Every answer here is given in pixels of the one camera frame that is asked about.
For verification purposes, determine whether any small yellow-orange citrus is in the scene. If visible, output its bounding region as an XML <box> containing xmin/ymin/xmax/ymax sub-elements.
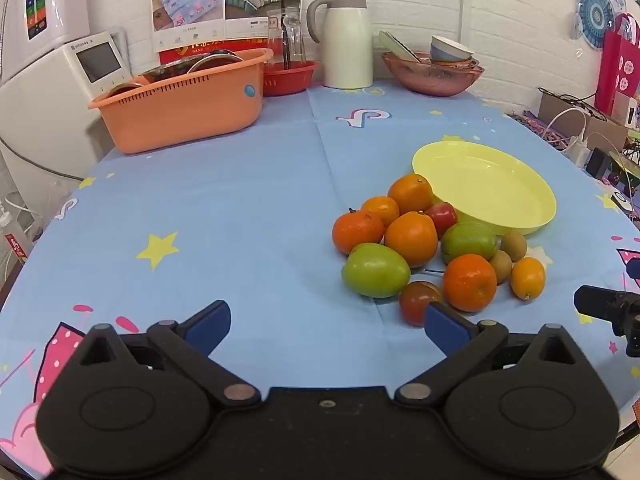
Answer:
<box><xmin>510</xmin><ymin>257</ymin><xmax>546</xmax><ymax>301</ymax></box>

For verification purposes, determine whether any red plastic basket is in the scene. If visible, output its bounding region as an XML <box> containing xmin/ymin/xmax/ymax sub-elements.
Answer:
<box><xmin>262</xmin><ymin>60</ymin><xmax>321</xmax><ymax>97</ymax></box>

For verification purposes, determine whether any wall calendar poster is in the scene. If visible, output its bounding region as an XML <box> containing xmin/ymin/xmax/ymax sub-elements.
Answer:
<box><xmin>151</xmin><ymin>0</ymin><xmax>305</xmax><ymax>66</ymax></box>

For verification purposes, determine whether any plastic bottle red label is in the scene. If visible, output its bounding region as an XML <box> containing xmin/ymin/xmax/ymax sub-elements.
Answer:
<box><xmin>0</xmin><ymin>212</ymin><xmax>32</xmax><ymax>266</ymax></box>

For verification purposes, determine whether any pink glass bowl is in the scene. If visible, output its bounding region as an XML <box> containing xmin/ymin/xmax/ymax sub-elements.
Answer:
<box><xmin>381</xmin><ymin>51</ymin><xmax>485</xmax><ymax>97</ymax></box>

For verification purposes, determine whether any white charger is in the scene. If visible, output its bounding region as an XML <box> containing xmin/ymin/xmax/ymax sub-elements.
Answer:
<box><xmin>570</xmin><ymin>140</ymin><xmax>592</xmax><ymax>168</ymax></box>

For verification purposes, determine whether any yellow plastic plate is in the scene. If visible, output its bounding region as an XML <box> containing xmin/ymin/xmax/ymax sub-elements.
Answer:
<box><xmin>412</xmin><ymin>141</ymin><xmax>557</xmax><ymax>237</ymax></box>

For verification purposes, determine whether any clear glass cup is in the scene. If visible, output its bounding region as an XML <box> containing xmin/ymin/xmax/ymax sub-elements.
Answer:
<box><xmin>267</xmin><ymin>10</ymin><xmax>287</xmax><ymax>70</ymax></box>
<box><xmin>282</xmin><ymin>7</ymin><xmax>307</xmax><ymax>71</ymax></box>

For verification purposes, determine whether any cardboard box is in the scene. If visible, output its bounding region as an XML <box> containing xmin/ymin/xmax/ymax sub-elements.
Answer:
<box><xmin>537</xmin><ymin>92</ymin><xmax>632</xmax><ymax>155</ymax></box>

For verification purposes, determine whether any patterned dark cloth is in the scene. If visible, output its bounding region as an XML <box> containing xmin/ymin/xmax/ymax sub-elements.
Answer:
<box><xmin>505</xmin><ymin>110</ymin><xmax>576</xmax><ymax>152</ymax></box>

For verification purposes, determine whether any white thermos jug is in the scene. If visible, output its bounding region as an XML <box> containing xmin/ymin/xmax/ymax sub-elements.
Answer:
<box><xmin>306</xmin><ymin>0</ymin><xmax>375</xmax><ymax>90</ymax></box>

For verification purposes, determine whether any blue round hand fan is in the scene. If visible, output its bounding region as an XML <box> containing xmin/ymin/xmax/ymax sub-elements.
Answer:
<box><xmin>572</xmin><ymin>0</ymin><xmax>616</xmax><ymax>51</ymax></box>

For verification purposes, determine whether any large white appliance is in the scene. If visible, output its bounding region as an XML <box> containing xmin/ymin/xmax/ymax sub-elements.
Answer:
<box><xmin>0</xmin><ymin>50</ymin><xmax>118</xmax><ymax>221</ymax></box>

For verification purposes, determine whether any steel bowl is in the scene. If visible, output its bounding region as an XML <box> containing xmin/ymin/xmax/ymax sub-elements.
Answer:
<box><xmin>107</xmin><ymin>82</ymin><xmax>147</xmax><ymax>99</ymax></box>

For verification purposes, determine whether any orange plastic basket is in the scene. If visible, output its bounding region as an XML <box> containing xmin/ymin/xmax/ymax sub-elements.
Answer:
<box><xmin>89</xmin><ymin>49</ymin><xmax>275</xmax><ymax>155</ymax></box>

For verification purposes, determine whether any white water purifier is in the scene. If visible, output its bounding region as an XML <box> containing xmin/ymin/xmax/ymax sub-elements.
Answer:
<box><xmin>0</xmin><ymin>0</ymin><xmax>92</xmax><ymax>83</ymax></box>

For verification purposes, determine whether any blue star printed tablecloth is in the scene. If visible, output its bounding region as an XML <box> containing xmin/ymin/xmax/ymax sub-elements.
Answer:
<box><xmin>0</xmin><ymin>80</ymin><xmax>640</xmax><ymax>478</ymax></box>

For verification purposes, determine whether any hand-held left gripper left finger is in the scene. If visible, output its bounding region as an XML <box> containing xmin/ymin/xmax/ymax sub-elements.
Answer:
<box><xmin>80</xmin><ymin>300</ymin><xmax>262</xmax><ymax>408</ymax></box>

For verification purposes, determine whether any white cable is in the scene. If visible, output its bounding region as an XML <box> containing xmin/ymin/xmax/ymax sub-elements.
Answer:
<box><xmin>542</xmin><ymin>107</ymin><xmax>588</xmax><ymax>143</ymax></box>

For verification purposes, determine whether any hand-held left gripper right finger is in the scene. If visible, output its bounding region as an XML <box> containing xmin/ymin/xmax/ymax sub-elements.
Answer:
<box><xmin>395</xmin><ymin>301</ymin><xmax>583</xmax><ymax>407</ymax></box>

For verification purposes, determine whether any white device with screen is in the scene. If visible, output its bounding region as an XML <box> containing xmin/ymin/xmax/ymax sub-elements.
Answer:
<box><xmin>62</xmin><ymin>31</ymin><xmax>133</xmax><ymax>102</ymax></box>

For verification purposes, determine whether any white blue bowl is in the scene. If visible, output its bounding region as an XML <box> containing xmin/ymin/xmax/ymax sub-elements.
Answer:
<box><xmin>430</xmin><ymin>35</ymin><xmax>475</xmax><ymax>67</ymax></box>

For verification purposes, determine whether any white plate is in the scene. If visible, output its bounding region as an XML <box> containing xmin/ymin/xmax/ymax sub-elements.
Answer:
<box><xmin>378</xmin><ymin>30</ymin><xmax>421</xmax><ymax>63</ymax></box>

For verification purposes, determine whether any steel pot lid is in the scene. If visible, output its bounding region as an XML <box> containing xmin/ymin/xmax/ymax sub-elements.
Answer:
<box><xmin>187</xmin><ymin>50</ymin><xmax>246</xmax><ymax>74</ymax></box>

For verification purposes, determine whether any pink gift bag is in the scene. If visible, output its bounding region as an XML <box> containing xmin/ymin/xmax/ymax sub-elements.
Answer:
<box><xmin>596</xmin><ymin>14</ymin><xmax>640</xmax><ymax>117</ymax></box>

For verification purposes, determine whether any brown kiwi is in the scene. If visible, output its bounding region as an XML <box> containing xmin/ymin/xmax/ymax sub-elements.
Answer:
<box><xmin>501</xmin><ymin>231</ymin><xmax>528</xmax><ymax>262</ymax></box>
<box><xmin>489</xmin><ymin>250</ymin><xmax>513</xmax><ymax>285</ymax></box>

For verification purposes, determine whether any green mango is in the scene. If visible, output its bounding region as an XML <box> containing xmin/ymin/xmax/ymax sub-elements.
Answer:
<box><xmin>342</xmin><ymin>243</ymin><xmax>412</xmax><ymax>298</ymax></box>
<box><xmin>440</xmin><ymin>221</ymin><xmax>499</xmax><ymax>266</ymax></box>

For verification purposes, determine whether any small orange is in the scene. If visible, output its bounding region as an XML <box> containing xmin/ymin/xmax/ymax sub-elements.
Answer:
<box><xmin>361</xmin><ymin>196</ymin><xmax>400</xmax><ymax>227</ymax></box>

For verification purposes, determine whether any red apple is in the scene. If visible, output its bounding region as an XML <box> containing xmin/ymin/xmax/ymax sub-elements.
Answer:
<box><xmin>426</xmin><ymin>202</ymin><xmax>458</xmax><ymax>239</ymax></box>

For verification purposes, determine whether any tangerine with stem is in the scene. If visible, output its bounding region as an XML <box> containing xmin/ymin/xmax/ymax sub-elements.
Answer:
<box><xmin>332</xmin><ymin>209</ymin><xmax>385</xmax><ymax>256</ymax></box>

